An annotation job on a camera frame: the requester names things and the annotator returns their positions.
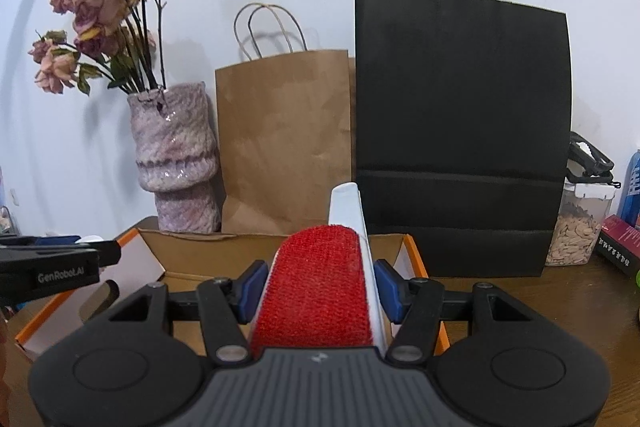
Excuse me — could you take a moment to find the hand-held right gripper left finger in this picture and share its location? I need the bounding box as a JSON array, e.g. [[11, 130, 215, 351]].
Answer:
[[97, 259, 269, 364]]

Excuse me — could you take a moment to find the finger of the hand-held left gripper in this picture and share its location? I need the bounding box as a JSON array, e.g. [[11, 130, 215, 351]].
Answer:
[[0, 234, 81, 247], [0, 241, 122, 269]]

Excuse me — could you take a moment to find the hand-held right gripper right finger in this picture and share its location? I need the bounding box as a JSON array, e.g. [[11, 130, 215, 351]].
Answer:
[[374, 259, 546, 364]]

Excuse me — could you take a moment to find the orange cardboard box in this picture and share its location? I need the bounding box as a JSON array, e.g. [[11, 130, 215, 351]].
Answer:
[[14, 227, 451, 360]]

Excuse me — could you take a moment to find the red lint brush white handle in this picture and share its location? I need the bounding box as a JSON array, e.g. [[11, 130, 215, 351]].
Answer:
[[250, 182, 393, 358]]

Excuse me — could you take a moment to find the pink marbled ceramic vase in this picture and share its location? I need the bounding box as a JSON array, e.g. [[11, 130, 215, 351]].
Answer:
[[127, 82, 222, 234]]

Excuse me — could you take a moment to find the brown paper bag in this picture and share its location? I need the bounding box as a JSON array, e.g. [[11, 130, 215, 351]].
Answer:
[[215, 3, 357, 235]]

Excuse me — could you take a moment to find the clear seed container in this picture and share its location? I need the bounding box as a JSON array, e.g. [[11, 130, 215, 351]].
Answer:
[[545, 132, 621, 267]]

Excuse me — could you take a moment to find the black paper bag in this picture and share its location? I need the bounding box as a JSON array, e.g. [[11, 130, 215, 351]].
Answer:
[[354, 0, 573, 279]]

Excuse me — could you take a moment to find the bunch of dried roses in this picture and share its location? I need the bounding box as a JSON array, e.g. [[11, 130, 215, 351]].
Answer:
[[27, 0, 168, 96]]

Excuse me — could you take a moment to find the dark red small box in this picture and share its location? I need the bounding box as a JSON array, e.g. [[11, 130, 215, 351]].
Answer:
[[595, 214, 640, 277]]

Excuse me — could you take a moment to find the blue drink can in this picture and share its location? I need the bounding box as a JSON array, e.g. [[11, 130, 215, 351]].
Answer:
[[617, 149, 640, 228]]

